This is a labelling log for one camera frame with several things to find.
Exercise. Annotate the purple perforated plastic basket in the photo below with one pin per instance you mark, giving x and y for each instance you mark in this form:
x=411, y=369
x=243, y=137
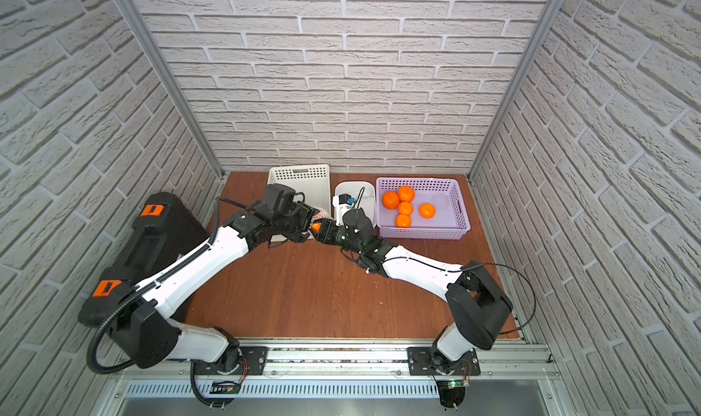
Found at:
x=451, y=221

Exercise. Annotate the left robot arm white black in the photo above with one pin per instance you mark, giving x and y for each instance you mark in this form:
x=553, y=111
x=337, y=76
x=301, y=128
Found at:
x=139, y=328

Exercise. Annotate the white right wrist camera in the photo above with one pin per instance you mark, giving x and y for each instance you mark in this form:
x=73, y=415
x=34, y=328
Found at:
x=342, y=203

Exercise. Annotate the bare orange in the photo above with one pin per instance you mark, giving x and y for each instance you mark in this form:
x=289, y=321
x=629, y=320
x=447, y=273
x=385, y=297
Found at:
x=403, y=221
x=427, y=211
x=405, y=208
x=406, y=194
x=391, y=200

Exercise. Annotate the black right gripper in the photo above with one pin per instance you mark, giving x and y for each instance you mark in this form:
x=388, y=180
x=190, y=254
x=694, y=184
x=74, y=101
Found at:
x=329, y=228

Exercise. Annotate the white perforated plastic basket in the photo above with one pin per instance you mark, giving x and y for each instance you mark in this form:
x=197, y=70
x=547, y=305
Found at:
x=313, y=180

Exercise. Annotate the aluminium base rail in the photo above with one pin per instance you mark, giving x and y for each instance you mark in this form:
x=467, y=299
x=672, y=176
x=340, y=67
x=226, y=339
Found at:
x=347, y=377

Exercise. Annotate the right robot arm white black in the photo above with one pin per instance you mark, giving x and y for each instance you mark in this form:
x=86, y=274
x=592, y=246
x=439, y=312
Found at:
x=478, y=304

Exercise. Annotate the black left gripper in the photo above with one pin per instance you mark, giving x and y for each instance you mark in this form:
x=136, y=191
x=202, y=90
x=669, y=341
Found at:
x=301, y=223

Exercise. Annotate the black tool case orange latches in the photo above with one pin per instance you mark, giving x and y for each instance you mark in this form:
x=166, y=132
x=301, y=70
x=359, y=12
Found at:
x=163, y=231

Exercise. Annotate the white plastic tub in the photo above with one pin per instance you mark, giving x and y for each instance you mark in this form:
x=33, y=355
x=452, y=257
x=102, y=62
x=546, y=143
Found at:
x=365, y=194

